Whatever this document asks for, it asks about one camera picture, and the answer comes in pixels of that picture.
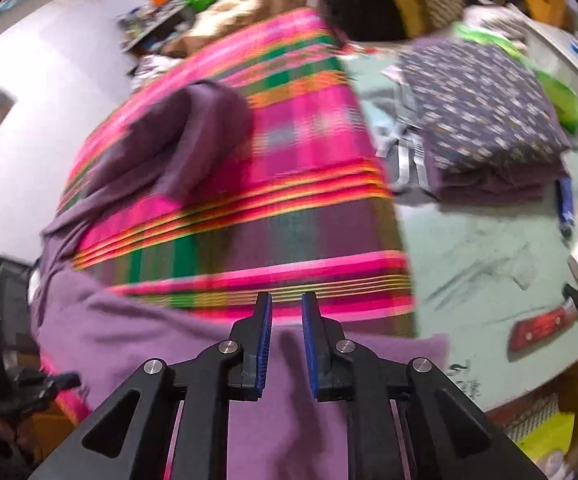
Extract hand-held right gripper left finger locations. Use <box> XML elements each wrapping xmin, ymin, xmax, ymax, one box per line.
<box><xmin>29</xmin><ymin>291</ymin><xmax>274</xmax><ymax>480</ymax></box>

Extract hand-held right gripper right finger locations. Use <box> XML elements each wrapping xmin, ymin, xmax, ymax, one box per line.
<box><xmin>301</xmin><ymin>291</ymin><xmax>550</xmax><ymax>480</ymax></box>

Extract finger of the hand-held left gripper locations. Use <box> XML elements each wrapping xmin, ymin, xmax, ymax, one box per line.
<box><xmin>29</xmin><ymin>371</ymin><xmax>82</xmax><ymax>398</ymax></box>

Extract purple fleece pants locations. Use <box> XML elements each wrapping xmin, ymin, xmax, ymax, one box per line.
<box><xmin>29</xmin><ymin>80</ymin><xmax>450</xmax><ymax>480</ymax></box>

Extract pile of light clothes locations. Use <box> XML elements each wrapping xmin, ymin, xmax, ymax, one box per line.
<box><xmin>129</xmin><ymin>52</ymin><xmax>180</xmax><ymax>91</ymax></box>

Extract black office chair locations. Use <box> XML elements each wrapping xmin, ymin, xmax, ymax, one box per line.
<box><xmin>0</xmin><ymin>255</ymin><xmax>44</xmax><ymax>361</ymax></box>

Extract pink green plaid blanket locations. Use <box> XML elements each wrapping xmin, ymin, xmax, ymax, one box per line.
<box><xmin>39</xmin><ymin>7</ymin><xmax>417</xmax><ymax>423</ymax></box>

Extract grey striped garment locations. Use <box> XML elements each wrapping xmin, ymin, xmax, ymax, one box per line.
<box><xmin>369</xmin><ymin>67</ymin><xmax>445</xmax><ymax>193</ymax></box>

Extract yellow snack bag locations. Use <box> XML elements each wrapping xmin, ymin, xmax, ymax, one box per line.
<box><xmin>516</xmin><ymin>412</ymin><xmax>578</xmax><ymax>466</ymax></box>

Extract blue tube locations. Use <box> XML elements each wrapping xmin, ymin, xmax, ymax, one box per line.
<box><xmin>556</xmin><ymin>177</ymin><xmax>576</xmax><ymax>238</ymax></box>

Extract dark purple patterned folded cloth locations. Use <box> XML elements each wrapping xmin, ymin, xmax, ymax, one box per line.
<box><xmin>396</xmin><ymin>37</ymin><xmax>572</xmax><ymax>206</ymax></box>

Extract brown fleece blanket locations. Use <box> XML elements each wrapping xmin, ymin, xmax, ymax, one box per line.
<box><xmin>161</xmin><ymin>0</ymin><xmax>330</xmax><ymax>58</ymax></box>

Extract cluttered shelf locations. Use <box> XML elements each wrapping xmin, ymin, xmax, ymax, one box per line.
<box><xmin>116</xmin><ymin>0</ymin><xmax>195</xmax><ymax>53</ymax></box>

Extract black cushion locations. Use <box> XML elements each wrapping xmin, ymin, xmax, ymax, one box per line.
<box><xmin>326</xmin><ymin>0</ymin><xmax>410</xmax><ymax>43</ymax></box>

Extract green cloth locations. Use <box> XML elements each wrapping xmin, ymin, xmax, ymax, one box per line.
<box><xmin>452</xmin><ymin>22</ymin><xmax>578</xmax><ymax>133</ymax></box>

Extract gold cushion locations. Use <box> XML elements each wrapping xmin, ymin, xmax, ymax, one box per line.
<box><xmin>386</xmin><ymin>0</ymin><xmax>430</xmax><ymax>38</ymax></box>

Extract white floral cloth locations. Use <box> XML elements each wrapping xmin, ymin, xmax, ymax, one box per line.
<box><xmin>462</xmin><ymin>5</ymin><xmax>530</xmax><ymax>46</ymax></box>

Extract white cabinet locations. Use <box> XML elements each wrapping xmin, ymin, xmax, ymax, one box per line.
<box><xmin>524</xmin><ymin>15</ymin><xmax>578</xmax><ymax>131</ymax></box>

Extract red handled knife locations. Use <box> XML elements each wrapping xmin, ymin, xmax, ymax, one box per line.
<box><xmin>509</xmin><ymin>282</ymin><xmax>578</xmax><ymax>361</ymax></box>

